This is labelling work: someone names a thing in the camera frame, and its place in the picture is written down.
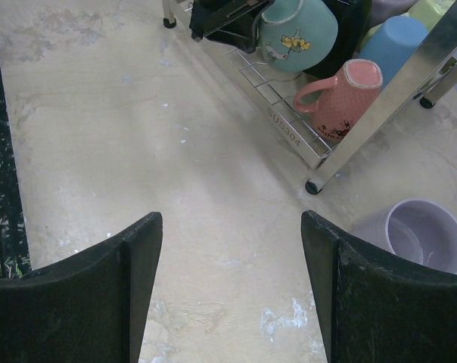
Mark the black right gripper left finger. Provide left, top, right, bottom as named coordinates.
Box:
left=0, top=212, right=163, bottom=362

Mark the terracotta mug white inside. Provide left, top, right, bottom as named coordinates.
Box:
left=294, top=59, right=383, bottom=142

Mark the light green mug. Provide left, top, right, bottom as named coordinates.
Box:
left=359, top=0, right=455, bottom=49

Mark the blue cup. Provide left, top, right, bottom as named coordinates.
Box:
left=358, top=16, right=428, bottom=89

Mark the black mug cream inside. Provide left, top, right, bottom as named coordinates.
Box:
left=304, top=0, right=372, bottom=79

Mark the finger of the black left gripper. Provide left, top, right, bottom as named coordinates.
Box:
left=189, top=0, right=270, bottom=53

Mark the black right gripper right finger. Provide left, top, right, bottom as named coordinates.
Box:
left=301, top=210, right=457, bottom=362

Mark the teal cup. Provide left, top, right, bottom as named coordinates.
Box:
left=259, top=0, right=338, bottom=73

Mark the steel two-tier dish rack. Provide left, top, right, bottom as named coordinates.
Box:
left=162, top=1, right=457, bottom=195

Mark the lilac mug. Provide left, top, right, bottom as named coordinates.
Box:
left=352, top=199, right=457, bottom=275

